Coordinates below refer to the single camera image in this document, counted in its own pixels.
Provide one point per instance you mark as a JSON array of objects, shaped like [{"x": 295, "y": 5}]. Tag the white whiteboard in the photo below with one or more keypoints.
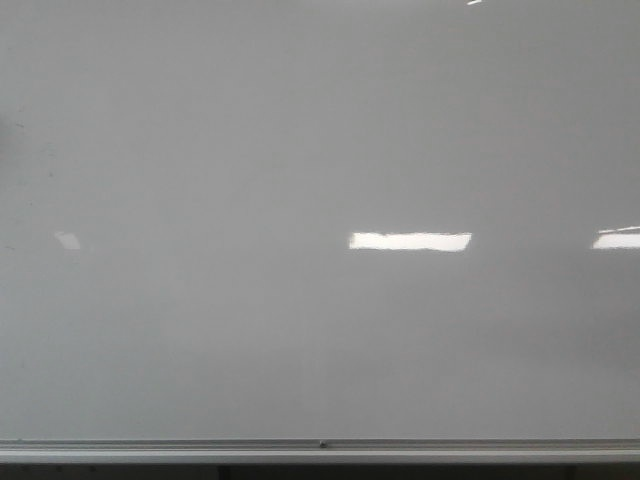
[{"x": 319, "y": 219}]

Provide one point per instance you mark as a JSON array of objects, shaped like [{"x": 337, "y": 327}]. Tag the aluminium whiteboard tray rail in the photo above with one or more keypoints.
[{"x": 307, "y": 451}]

